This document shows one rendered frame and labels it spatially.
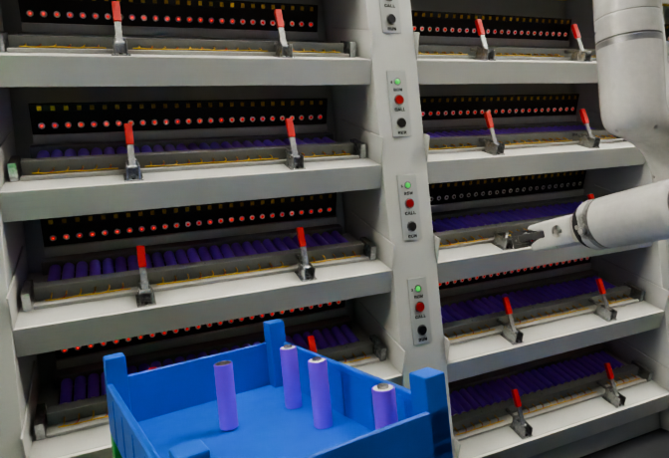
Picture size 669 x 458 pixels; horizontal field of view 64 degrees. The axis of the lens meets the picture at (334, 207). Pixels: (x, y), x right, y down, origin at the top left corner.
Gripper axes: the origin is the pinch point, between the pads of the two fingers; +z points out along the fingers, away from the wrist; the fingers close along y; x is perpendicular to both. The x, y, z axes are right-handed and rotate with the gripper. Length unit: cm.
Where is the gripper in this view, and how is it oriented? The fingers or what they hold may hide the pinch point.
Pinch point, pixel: (528, 238)
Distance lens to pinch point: 110.0
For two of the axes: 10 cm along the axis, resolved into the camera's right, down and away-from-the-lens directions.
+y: 9.2, -0.9, 3.8
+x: -1.6, -9.8, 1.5
